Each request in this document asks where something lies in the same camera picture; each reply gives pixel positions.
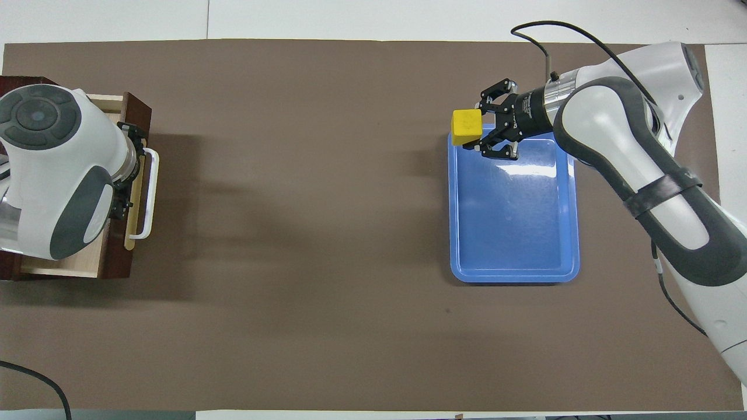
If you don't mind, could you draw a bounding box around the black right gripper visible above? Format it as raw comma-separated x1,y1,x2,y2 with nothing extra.
476,79,555,159

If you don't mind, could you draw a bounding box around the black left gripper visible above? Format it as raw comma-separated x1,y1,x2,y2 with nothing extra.
112,121,146,221

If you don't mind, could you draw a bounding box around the yellow cube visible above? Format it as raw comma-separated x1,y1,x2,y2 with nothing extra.
451,108,484,147

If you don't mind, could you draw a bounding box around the wooden drawer with white handle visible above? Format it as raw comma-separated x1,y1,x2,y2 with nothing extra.
20,92,160,279

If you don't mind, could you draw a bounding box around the blue plastic tray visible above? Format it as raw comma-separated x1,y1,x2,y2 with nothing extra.
448,124,581,284

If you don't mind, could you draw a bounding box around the brown table mat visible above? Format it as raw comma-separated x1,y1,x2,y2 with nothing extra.
0,38,745,412

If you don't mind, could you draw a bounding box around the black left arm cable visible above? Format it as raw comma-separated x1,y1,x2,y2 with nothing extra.
0,360,72,420

